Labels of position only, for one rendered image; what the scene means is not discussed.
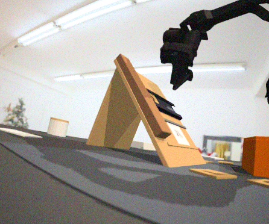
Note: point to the cream cylindrical jar with orange lid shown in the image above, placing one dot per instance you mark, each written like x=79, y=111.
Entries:
x=58, y=127

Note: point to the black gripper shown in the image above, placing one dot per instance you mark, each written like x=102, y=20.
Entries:
x=186, y=52

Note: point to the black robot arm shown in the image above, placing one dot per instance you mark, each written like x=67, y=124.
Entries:
x=203, y=20

